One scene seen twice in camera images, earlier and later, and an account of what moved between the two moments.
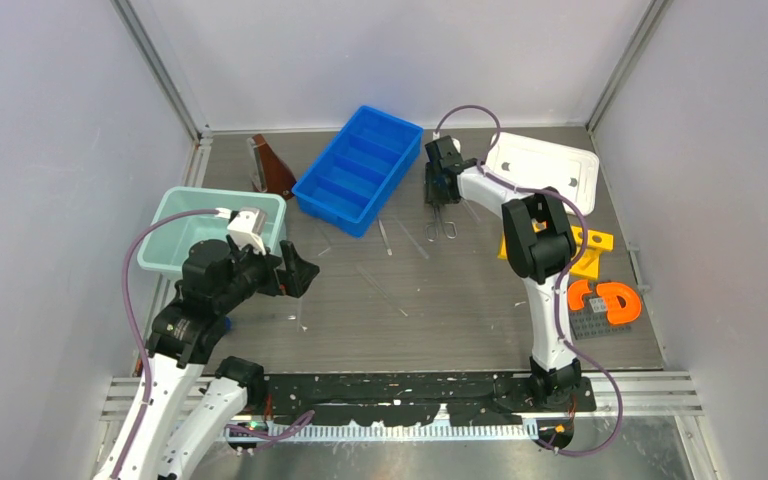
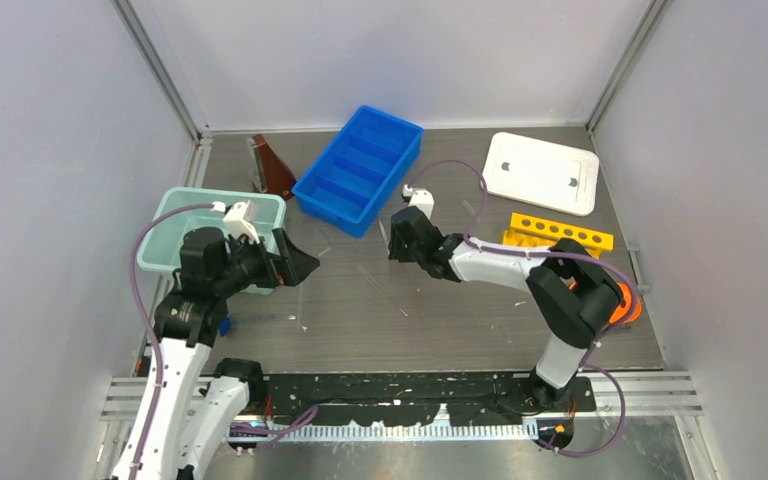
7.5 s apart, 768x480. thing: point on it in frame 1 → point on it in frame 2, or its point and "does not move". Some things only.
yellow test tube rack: [587, 265] does not move
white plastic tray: [524, 161] does not move
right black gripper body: [433, 194] → [400, 252]
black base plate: [391, 398] does not move
